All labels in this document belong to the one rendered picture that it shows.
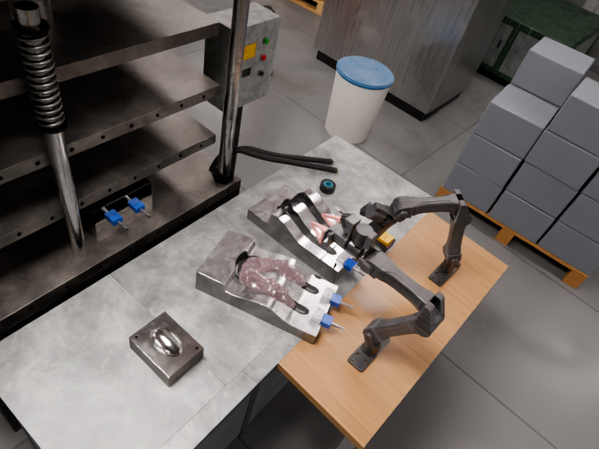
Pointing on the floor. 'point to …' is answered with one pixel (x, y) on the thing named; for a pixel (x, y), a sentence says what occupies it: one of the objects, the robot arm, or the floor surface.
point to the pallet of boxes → (539, 159)
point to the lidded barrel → (356, 97)
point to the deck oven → (414, 44)
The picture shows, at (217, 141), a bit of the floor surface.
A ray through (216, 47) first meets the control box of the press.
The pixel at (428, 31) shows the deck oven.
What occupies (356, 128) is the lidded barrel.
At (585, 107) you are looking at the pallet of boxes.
